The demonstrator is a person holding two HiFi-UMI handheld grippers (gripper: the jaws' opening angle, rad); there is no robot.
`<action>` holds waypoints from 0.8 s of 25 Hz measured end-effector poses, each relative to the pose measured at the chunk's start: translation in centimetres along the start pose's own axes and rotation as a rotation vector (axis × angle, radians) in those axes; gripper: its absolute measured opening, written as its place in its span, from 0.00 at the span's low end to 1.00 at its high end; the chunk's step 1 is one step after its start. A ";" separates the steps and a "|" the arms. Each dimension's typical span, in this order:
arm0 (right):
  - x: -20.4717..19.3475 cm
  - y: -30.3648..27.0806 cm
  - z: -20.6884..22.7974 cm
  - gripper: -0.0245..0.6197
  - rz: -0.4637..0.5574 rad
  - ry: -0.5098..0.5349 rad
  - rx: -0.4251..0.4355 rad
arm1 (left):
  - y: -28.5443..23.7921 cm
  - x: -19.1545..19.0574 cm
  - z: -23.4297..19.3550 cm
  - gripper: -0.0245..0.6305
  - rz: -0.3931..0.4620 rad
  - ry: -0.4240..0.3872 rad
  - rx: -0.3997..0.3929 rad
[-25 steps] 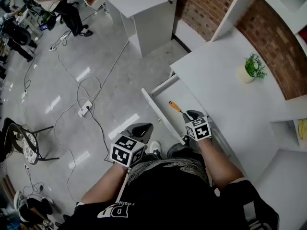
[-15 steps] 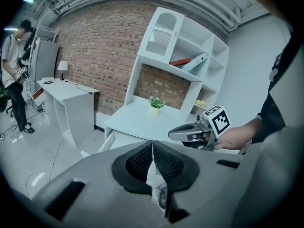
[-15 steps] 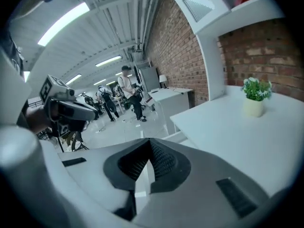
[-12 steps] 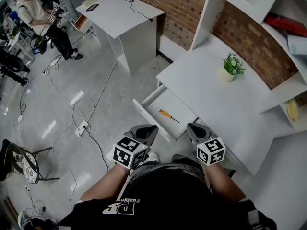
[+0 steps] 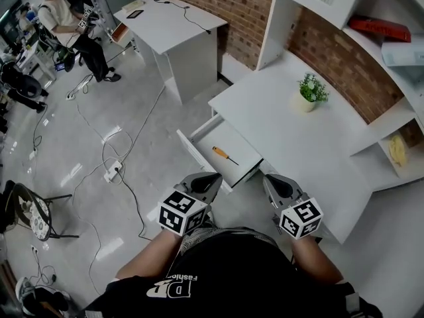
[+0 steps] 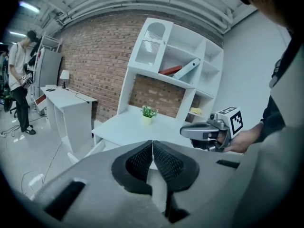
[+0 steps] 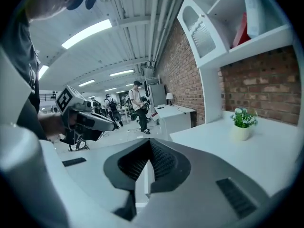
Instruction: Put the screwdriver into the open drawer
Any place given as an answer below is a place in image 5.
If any person's left forearm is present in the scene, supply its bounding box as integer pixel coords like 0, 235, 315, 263
115, 232, 185, 281

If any white drawer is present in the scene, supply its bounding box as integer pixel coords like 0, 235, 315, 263
176, 113, 265, 195

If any green potted plant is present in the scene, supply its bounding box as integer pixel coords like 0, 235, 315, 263
291, 73, 331, 113

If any person's right forearm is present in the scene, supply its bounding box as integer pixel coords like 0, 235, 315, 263
291, 235, 344, 284

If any white desk with hutch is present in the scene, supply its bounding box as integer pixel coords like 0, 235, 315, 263
207, 0, 424, 244

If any white floor cable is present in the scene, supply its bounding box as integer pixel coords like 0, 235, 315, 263
76, 84, 166, 294

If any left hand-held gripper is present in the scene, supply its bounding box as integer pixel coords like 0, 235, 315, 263
157, 172, 223, 237

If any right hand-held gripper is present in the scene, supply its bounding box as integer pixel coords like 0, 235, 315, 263
263, 174, 325, 241

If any black floor cable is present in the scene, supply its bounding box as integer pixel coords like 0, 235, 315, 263
114, 167, 154, 242

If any white binder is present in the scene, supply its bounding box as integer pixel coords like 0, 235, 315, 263
380, 40, 424, 68

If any orange-handled screwdriver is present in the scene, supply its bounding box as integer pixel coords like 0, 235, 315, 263
211, 146, 240, 166

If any small white desk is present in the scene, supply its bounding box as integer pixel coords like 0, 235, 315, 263
113, 0, 229, 105

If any red book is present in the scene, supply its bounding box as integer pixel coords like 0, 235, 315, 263
347, 14, 412, 43

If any black chair with floral cushion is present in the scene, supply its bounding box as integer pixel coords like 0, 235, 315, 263
3, 180, 80, 243

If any thin black desk cable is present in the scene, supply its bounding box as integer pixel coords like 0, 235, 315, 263
162, 0, 212, 35

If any person's black shirt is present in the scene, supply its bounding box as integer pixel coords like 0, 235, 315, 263
84, 233, 358, 318

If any yellow cloth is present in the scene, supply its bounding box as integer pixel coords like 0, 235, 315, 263
388, 134, 407, 167

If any flat white box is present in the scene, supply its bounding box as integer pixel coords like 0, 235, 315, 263
121, 0, 146, 13

